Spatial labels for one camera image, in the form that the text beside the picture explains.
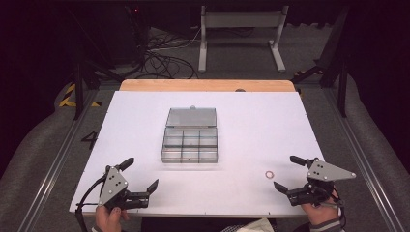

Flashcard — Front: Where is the tangle of black floor cables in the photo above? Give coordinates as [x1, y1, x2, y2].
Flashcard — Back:
[134, 27, 207, 80]

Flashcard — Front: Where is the white metal stand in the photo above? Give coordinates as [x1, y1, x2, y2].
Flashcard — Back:
[197, 5, 290, 73]

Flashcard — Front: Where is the black tripod stand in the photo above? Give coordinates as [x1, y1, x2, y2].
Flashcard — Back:
[66, 9, 125, 121]

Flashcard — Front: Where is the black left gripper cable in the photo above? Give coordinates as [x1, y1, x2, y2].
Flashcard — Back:
[74, 175, 107, 232]

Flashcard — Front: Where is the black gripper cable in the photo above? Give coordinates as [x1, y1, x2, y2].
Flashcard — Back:
[320, 188, 346, 230]
[74, 175, 107, 232]

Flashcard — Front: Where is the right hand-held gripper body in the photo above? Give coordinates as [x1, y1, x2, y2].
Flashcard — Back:
[285, 157, 358, 207]

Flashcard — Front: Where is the aluminium floor rail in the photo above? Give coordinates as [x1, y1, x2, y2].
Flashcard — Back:
[323, 86, 405, 232]
[17, 88, 100, 232]

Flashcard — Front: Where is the person's right hand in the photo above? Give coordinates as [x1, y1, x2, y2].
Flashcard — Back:
[301, 187, 341, 227]

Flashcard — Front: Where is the dark equipment cabinet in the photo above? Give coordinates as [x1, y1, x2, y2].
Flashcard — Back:
[104, 3, 152, 67]

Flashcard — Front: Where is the person's right sleeve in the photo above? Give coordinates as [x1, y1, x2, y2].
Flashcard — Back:
[308, 217, 346, 232]

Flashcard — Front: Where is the person's light clothing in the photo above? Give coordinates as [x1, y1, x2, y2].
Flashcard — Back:
[220, 217, 278, 232]

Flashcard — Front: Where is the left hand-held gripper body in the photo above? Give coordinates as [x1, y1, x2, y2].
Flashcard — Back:
[97, 164, 151, 212]

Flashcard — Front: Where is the person's left hand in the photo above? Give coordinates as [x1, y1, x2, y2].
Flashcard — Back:
[95, 206, 131, 232]

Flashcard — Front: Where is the black metal stand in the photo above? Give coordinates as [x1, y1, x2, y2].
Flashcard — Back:
[290, 6, 352, 119]

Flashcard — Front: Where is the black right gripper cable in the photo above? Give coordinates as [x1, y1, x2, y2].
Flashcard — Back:
[320, 188, 346, 230]

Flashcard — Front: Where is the clear plastic compartment box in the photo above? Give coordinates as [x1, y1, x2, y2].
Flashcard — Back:
[161, 104, 220, 164]

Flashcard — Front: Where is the yellow black floor tape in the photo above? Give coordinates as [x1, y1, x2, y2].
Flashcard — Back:
[58, 83, 103, 108]

